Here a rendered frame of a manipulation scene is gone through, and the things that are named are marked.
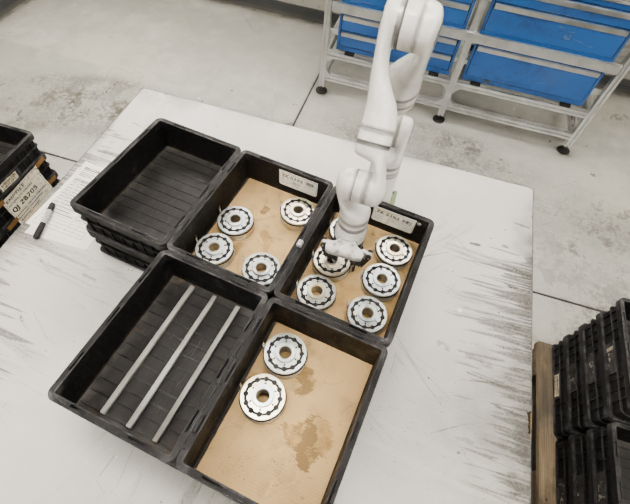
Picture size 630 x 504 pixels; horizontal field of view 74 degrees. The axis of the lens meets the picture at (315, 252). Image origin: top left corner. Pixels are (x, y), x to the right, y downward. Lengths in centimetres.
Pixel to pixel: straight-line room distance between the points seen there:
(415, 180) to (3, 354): 138
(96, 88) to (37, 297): 211
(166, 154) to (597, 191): 252
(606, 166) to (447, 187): 184
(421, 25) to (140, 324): 90
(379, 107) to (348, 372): 60
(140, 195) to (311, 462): 88
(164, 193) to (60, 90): 211
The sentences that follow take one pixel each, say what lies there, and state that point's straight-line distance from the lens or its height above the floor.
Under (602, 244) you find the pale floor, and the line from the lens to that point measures 284.
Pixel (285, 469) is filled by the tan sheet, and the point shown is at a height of 83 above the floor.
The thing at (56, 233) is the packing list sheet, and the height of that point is 70.
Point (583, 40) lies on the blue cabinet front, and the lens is 286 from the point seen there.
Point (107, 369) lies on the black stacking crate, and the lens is 111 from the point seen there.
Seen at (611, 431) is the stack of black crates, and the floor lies 48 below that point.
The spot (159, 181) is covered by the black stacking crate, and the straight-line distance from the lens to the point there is 139.
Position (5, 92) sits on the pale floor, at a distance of 351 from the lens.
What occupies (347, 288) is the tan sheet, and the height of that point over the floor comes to 83.
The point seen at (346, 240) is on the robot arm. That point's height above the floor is 102.
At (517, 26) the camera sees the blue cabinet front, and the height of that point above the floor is 68.
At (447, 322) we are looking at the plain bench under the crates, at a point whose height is 70.
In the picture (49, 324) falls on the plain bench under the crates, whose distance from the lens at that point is 138.
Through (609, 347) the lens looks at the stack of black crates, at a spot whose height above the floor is 51.
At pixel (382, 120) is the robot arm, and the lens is 85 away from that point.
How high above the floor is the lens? 182
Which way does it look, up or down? 56 degrees down
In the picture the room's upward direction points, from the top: 7 degrees clockwise
